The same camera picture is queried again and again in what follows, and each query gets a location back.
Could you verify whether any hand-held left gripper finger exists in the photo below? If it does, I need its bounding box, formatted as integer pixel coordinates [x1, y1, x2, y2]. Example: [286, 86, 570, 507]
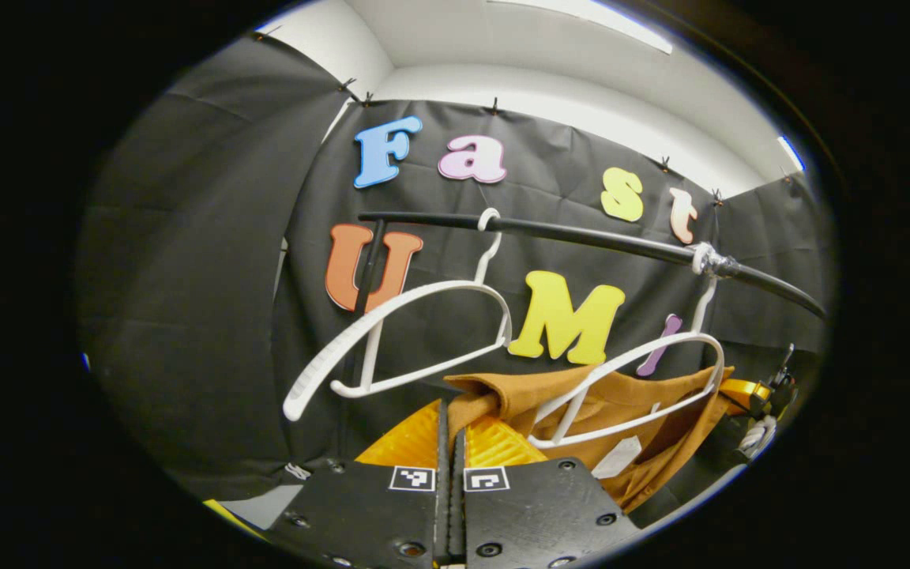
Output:
[452, 413, 647, 569]
[261, 398, 453, 569]

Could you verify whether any brown shirt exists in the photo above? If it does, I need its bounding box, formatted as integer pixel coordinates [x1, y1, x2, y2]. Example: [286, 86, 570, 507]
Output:
[443, 364, 736, 514]

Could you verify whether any white plastic hanger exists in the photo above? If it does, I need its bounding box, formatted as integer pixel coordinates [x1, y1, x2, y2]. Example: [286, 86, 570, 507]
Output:
[283, 207, 513, 422]
[528, 242, 728, 450]

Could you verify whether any black clothes rack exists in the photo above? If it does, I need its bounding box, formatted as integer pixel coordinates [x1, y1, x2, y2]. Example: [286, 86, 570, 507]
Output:
[340, 210, 829, 463]

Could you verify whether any small ceiling light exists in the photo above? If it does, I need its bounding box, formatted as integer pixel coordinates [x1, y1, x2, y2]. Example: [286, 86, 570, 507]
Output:
[777, 136, 807, 173]

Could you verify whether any black backdrop cloth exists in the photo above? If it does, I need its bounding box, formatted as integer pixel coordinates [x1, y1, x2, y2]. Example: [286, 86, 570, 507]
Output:
[76, 36, 831, 507]

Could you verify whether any white coiled cable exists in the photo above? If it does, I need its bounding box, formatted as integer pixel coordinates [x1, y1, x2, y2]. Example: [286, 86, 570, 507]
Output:
[739, 415, 777, 458]

